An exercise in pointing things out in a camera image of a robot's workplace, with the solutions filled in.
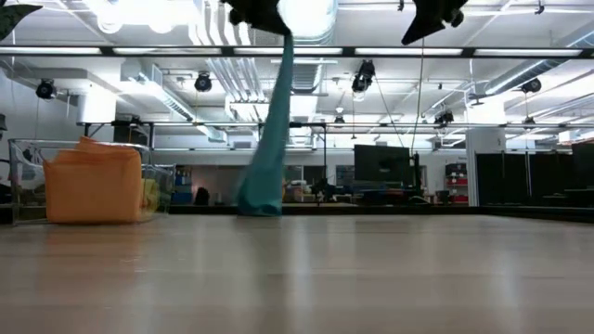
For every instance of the black background robot arm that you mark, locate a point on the black background robot arm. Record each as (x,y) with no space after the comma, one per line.
(327,190)

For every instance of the black background rig frame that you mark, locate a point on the black background rig frame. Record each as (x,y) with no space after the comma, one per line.
(306,124)

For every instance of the orange microfiber towel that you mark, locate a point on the orange microfiber towel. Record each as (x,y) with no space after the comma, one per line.
(93,190)

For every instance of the black partition panels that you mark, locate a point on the black partition panels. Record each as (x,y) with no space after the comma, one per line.
(515,176)

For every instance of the blue microfiber towel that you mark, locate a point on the blue microfiber towel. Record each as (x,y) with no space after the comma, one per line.
(269,176)

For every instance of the clear plastic basket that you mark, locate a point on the clear plastic basket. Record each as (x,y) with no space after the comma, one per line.
(23,153)

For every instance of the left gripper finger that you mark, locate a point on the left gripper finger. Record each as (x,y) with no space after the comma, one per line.
(260,14)

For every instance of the large black background monitor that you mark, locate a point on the large black background monitor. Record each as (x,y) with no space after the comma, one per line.
(383,162)

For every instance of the white pillar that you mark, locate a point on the white pillar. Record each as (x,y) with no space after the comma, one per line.
(485,139)

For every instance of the white ceiling duct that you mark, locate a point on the white ceiling duct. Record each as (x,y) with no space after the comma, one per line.
(308,18)

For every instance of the green artificial plant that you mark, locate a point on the green artificial plant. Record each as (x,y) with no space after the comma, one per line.
(11,16)

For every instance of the black background chair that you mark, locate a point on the black background chair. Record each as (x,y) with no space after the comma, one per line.
(202,197)

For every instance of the blue background storage bins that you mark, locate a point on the blue background storage bins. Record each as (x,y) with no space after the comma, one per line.
(183,185)

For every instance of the yellow microfiber towel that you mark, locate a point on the yellow microfiber towel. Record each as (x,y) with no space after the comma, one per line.
(151,195)

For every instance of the white wall cabinet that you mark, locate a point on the white wall cabinet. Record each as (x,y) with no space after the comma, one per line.
(95,109)

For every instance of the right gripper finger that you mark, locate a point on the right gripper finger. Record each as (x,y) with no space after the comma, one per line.
(431,16)

